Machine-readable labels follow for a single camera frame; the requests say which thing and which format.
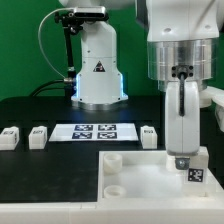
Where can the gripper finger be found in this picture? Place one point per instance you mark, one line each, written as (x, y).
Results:
(182, 163)

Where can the white square table top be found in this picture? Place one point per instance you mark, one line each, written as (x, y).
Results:
(140, 175)

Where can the black camera on stand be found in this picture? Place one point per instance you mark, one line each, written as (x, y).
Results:
(83, 14)

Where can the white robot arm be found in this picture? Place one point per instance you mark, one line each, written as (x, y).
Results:
(182, 49)

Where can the white L-shaped fence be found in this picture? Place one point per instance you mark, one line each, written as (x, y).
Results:
(187, 210)

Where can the white sheet with tags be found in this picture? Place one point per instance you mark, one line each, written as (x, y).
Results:
(94, 132)

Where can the black camera stand pole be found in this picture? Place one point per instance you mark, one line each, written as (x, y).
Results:
(71, 71)

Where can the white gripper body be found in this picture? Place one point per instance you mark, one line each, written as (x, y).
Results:
(182, 133)

